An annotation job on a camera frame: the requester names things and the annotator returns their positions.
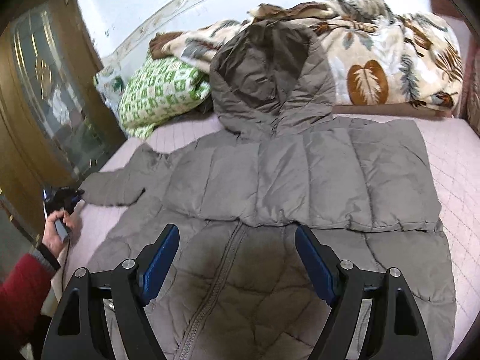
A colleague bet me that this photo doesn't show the white green printed pillow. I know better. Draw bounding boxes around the white green printed pillow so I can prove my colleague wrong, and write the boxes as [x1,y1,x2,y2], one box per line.
[93,54,152,111]

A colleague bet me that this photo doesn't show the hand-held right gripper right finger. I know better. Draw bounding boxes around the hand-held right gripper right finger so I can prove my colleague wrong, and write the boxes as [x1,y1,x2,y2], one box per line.
[295,225,434,360]

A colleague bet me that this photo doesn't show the grey hooded puffer jacket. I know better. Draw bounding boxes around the grey hooded puffer jacket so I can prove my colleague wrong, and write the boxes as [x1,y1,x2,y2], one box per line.
[77,20,456,360]

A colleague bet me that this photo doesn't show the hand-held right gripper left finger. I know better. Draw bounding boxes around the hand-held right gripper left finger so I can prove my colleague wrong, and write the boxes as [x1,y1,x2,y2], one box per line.
[41,223,181,360]

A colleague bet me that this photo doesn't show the green white patterned pillow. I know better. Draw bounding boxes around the green white patterned pillow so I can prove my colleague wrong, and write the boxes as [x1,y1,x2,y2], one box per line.
[118,55,211,139]

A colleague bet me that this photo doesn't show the wooden cabinet with glass door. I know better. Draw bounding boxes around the wooden cabinet with glass door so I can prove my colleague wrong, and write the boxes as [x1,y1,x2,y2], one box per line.
[0,0,126,248]

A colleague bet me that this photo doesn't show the leaf print fleece blanket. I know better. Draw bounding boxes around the leaf print fleece blanket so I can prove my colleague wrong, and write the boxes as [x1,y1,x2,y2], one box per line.
[149,0,463,112]

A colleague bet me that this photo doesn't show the person's left hand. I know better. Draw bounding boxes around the person's left hand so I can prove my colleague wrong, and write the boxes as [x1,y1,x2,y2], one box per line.
[40,209,73,260]

